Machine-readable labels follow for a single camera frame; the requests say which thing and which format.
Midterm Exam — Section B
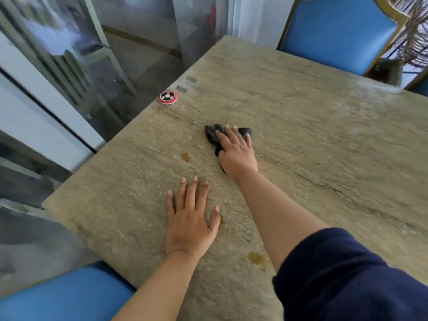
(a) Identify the dark plant pot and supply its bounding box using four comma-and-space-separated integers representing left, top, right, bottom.
366, 58, 404, 86

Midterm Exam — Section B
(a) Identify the blue padded chair seat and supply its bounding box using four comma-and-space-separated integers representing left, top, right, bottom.
0, 261, 137, 321

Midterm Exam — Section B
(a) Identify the person's left forearm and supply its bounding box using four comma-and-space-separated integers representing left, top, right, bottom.
111, 251, 202, 321

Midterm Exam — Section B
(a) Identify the person's right hand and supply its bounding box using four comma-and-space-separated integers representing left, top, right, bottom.
215, 126, 259, 180

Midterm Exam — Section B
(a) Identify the blue chair with gold frame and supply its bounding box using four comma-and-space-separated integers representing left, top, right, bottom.
276, 0, 411, 77

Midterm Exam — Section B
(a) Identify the round red call button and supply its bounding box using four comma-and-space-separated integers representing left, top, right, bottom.
158, 90, 178, 105

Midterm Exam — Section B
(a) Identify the person's left hand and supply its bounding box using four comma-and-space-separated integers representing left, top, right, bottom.
165, 176, 221, 259

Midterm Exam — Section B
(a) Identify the blue chair edge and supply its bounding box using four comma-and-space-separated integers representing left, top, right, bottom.
404, 67, 428, 97

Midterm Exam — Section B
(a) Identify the black cleaning cloth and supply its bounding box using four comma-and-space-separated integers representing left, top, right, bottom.
205, 123, 252, 174

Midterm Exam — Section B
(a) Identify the dark blue sleeve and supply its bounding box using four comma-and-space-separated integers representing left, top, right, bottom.
272, 227, 428, 321

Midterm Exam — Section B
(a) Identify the person's right forearm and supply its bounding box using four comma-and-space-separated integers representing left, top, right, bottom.
234, 168, 331, 274

